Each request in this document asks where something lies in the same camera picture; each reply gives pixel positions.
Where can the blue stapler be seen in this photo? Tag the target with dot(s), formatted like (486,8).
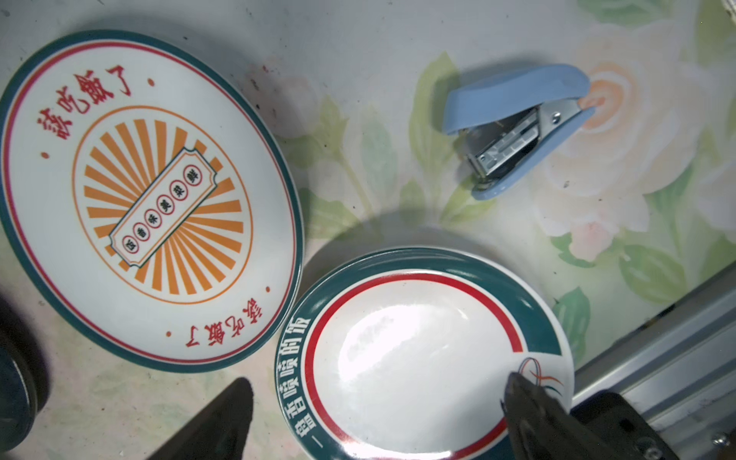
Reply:
(512,121)

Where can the green red rim plate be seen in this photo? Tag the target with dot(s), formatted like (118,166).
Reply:
(405,353)

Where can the aluminium rail base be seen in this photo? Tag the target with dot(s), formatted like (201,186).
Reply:
(667,390)

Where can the black plate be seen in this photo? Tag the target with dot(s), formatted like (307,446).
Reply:
(19,398)

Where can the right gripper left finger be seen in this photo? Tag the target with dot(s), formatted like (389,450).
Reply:
(219,431)

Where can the orange sunburst plate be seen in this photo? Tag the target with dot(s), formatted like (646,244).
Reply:
(148,202)

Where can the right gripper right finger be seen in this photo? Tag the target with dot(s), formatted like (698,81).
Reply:
(539,427)

